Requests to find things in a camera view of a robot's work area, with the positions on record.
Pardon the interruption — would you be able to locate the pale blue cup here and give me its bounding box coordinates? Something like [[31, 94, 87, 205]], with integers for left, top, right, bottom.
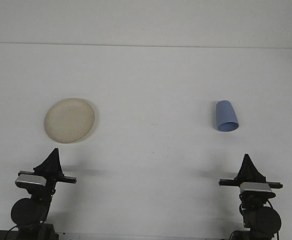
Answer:
[[212, 99, 239, 133]]

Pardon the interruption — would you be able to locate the pale round plate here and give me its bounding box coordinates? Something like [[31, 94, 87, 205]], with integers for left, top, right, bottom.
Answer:
[[44, 97, 99, 145]]

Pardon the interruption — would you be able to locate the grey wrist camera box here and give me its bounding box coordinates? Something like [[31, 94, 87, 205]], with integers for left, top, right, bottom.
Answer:
[[239, 181, 273, 195], [15, 173, 48, 189]]

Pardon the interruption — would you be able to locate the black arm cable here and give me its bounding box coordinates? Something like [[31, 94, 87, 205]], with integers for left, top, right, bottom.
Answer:
[[229, 198, 281, 240], [6, 217, 48, 240]]

